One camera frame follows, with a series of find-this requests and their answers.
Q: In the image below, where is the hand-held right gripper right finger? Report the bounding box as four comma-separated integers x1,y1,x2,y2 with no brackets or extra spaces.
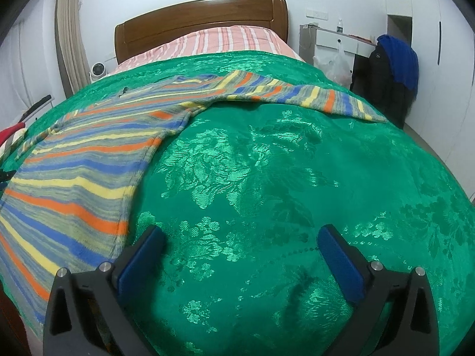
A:
317,224,440,356

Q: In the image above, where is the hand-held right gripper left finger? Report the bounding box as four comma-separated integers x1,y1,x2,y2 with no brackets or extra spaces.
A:
42,225,166,356

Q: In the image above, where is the striped knit sweater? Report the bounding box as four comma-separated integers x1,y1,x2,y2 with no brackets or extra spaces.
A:
0,70,388,336

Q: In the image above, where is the green floral bedspread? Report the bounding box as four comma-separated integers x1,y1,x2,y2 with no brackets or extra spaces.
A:
0,53,475,356

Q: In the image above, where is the red cloth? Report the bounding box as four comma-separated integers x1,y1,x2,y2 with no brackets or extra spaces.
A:
0,125,26,150

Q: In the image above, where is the white wardrobe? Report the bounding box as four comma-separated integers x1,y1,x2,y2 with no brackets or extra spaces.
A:
384,0,475,201

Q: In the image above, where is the small white fan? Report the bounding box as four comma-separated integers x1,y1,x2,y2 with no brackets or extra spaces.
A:
89,62,112,82

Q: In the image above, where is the clear plastic bag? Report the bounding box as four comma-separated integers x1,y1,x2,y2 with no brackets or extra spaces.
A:
313,42,351,84

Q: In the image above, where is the blue cloth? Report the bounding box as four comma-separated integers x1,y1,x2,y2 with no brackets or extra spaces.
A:
376,34,420,91

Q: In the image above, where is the white desk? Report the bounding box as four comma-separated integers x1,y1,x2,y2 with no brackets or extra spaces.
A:
300,23,377,82

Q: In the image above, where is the white sheer curtain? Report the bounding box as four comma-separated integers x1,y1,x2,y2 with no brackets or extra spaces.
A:
0,4,65,128

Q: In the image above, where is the pink striped pillow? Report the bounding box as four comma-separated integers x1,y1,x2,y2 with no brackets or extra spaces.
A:
111,25,305,78

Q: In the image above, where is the beige curtain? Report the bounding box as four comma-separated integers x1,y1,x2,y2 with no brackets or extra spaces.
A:
55,0,91,99

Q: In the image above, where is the brown wooden headboard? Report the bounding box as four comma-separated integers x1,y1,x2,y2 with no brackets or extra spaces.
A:
114,0,289,65

